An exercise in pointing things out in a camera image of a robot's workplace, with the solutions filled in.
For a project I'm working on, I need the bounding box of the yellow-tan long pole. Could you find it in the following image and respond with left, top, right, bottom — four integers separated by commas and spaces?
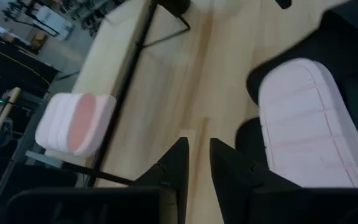
0, 86, 22, 165

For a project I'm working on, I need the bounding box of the pink foam slide sandal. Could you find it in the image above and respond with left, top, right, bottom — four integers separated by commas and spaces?
34, 92, 117, 158
257, 57, 358, 189

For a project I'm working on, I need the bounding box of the brown cardboard box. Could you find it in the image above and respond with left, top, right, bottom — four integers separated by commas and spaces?
31, 32, 48, 50

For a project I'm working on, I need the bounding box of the black office desk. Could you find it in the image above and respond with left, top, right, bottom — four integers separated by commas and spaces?
0, 30, 60, 94

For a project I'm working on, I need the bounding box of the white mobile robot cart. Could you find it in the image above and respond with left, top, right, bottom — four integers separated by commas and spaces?
35, 6, 71, 39

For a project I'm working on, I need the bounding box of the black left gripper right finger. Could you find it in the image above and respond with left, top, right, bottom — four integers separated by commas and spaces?
209, 138, 358, 224

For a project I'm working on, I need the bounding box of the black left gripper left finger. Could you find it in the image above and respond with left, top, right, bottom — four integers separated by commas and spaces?
4, 136, 190, 224

